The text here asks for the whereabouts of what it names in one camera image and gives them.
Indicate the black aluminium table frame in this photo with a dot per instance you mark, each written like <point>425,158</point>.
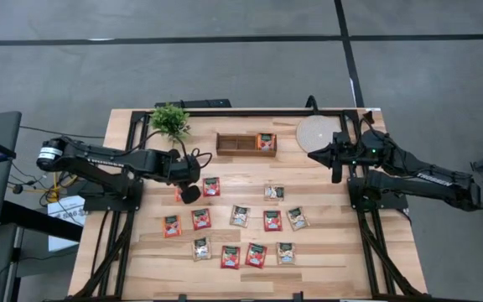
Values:
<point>241,113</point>

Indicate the white paper sheet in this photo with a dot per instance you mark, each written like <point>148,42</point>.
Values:
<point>67,209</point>

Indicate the wooden compartment box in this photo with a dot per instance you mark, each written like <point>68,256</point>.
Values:
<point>237,144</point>

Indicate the small dark clamp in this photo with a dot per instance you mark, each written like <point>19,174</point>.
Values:
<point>368,115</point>

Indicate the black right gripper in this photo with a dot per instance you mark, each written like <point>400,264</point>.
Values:
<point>344,151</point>

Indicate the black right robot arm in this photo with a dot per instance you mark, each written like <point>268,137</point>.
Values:
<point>434,180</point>

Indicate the green plant in white pot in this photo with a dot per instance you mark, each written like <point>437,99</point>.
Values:
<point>170,119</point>

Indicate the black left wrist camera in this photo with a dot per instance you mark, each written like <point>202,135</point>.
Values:
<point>190,195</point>

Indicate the black frame bracket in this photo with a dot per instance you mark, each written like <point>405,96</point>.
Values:
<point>298,296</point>

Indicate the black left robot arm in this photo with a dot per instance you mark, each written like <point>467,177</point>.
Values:
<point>111,161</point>

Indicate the black hook clamp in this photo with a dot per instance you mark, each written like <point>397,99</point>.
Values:
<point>311,102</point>

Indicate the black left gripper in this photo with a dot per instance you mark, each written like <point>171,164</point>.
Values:
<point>183,170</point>

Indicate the black power strip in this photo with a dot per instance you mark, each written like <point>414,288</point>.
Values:
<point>199,103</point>

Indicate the round wooden coaster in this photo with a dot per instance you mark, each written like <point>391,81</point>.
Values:
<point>319,136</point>

